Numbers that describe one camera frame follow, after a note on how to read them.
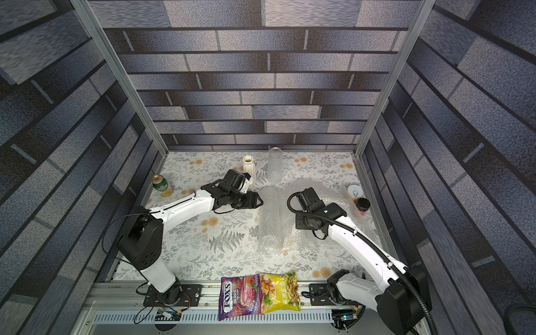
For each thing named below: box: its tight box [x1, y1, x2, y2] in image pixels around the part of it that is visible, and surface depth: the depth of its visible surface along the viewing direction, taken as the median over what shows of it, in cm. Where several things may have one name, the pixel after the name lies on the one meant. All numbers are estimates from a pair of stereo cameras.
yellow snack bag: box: [259, 270, 302, 315], surface depth 73 cm
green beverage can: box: [151, 174, 169, 192], surface depth 97 cm
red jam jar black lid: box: [355, 197, 371, 216], surface depth 91 cm
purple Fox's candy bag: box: [218, 273, 262, 322], surface depth 73 cm
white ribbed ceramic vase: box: [242, 154, 257, 185], surface depth 97 cm
